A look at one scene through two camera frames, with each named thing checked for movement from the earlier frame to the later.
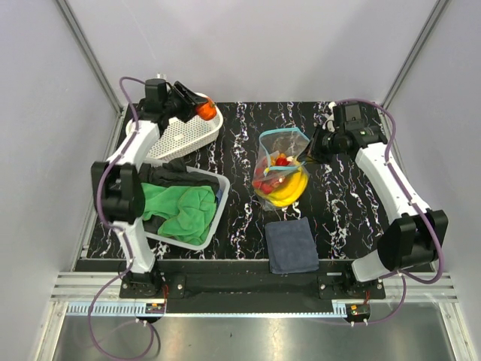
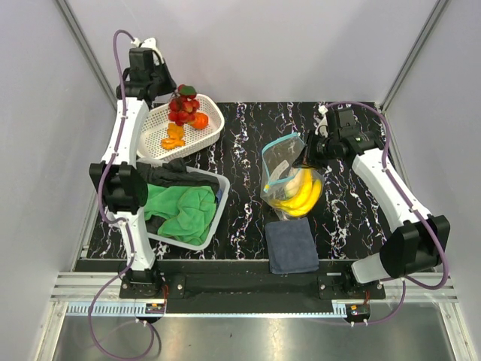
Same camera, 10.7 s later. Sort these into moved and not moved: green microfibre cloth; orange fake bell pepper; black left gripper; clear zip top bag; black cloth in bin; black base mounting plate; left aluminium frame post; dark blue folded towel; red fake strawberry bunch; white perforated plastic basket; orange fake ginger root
Moved: red fake strawberry bunch; clear zip top bag; orange fake ginger root; orange fake bell pepper; black left gripper
Not moved: black cloth in bin; left aluminium frame post; dark blue folded towel; white perforated plastic basket; black base mounting plate; green microfibre cloth
